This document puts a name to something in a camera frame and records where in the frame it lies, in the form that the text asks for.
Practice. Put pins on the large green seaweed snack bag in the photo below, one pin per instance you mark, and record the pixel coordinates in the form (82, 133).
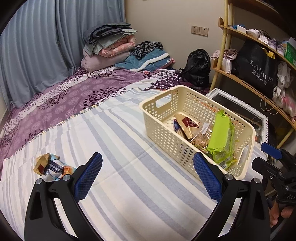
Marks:
(221, 145)

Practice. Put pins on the blue soda cracker pack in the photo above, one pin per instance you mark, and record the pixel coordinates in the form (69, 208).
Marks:
(178, 129)

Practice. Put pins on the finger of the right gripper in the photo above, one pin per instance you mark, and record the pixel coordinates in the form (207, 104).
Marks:
(271, 151)
(262, 167)

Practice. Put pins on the light blue snack bag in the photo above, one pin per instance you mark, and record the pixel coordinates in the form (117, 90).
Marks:
(56, 169)

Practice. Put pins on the pink cloth on shelf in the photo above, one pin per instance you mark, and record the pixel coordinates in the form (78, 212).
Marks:
(228, 56)

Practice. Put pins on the wall socket plate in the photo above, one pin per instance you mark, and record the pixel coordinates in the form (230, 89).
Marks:
(199, 31)

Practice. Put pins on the wooden bamboo shelf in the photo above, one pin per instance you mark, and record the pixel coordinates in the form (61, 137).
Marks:
(269, 13)

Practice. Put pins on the cream perforated plastic basket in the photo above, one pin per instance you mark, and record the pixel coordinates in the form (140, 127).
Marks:
(159, 112)

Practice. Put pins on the purple floral bed sheet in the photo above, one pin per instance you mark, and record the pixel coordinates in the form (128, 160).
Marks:
(79, 91)

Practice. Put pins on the clear bag of crackers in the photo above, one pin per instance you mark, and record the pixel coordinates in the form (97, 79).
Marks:
(202, 137)

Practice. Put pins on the stack of folded quilts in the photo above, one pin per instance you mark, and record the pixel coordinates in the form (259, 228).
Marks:
(107, 45)

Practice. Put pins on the person right hand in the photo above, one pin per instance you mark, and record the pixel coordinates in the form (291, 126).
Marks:
(275, 213)

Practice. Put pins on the black plastic bag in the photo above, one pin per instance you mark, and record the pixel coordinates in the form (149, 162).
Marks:
(197, 69)

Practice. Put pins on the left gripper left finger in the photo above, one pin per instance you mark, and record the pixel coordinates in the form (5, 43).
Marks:
(42, 220)

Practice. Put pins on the tan waffle snack bag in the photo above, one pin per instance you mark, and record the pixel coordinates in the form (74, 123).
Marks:
(189, 127)

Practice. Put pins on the white plastic bags on shelf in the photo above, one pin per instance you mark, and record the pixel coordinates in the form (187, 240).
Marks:
(283, 95)

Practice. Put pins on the black LANWEI shopping bag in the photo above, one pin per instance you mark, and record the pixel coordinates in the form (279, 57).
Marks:
(255, 67)

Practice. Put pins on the striped white blue blanket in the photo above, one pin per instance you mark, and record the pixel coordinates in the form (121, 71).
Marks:
(140, 193)

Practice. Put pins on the blue folded clothes pile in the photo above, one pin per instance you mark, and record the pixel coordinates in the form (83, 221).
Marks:
(147, 55)

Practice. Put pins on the blue grey curtain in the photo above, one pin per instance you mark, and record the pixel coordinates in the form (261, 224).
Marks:
(42, 43)

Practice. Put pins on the tan pastry snack bag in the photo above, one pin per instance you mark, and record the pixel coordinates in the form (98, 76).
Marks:
(41, 163)

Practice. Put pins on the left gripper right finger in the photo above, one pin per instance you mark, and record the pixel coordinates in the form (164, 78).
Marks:
(252, 218)

